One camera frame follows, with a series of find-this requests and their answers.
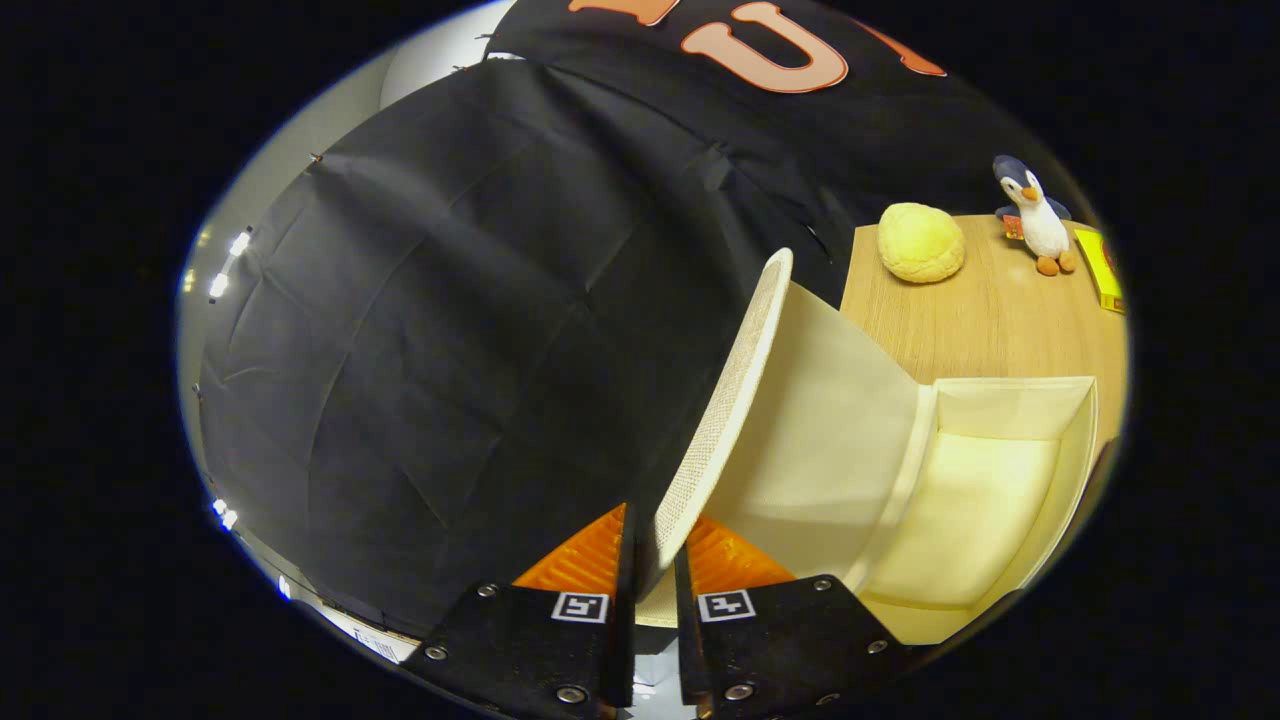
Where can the yellow plush bun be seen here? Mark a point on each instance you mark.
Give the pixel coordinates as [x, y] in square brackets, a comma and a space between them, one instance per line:
[920, 243]

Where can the cream fabric storage box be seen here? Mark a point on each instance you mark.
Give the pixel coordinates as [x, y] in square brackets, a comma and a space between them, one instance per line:
[830, 440]

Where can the yellow book with red circle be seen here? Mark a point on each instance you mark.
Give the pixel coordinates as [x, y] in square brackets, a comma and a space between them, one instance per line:
[1098, 270]

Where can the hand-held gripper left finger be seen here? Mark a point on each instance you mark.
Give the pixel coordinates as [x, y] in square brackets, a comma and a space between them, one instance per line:
[626, 640]

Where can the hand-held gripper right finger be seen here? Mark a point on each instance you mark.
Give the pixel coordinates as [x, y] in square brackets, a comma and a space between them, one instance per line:
[684, 640]

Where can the blue white penguin plush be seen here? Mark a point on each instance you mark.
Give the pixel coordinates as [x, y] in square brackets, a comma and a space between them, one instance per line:
[1040, 225]

